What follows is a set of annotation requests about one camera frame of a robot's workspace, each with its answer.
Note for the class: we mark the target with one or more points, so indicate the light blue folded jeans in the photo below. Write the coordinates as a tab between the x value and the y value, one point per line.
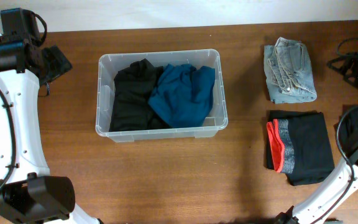
288	71

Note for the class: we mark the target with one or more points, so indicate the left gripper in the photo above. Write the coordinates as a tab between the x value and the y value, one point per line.
52	65

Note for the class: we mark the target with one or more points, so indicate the blue garment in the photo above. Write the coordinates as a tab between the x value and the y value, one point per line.
183	96

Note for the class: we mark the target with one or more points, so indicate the clear plastic storage container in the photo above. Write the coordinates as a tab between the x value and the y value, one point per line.
110	64

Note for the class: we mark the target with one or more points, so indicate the black garment with red waistband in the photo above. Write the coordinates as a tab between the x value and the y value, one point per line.
298	146

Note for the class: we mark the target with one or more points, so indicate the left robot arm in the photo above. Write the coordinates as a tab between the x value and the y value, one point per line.
28	192

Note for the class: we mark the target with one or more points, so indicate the dark navy crumpled garment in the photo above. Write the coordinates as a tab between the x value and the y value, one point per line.
348	126

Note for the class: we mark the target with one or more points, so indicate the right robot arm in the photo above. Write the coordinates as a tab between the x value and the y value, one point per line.
336	188

